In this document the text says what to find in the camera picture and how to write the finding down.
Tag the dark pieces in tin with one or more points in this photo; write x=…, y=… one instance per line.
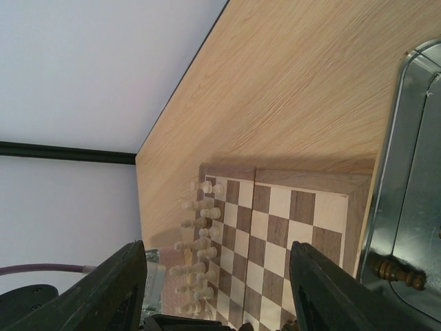
x=391, y=271

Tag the tin lid on table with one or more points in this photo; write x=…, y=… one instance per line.
x=170, y=300

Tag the gold metal tin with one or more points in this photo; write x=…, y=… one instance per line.
x=403, y=223

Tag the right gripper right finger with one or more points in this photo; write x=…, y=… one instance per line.
x=327, y=298

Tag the wooden chess board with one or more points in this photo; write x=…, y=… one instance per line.
x=250, y=229

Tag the white chess piece corner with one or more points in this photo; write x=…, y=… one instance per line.
x=207, y=187

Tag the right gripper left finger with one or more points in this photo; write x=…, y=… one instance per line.
x=108, y=298

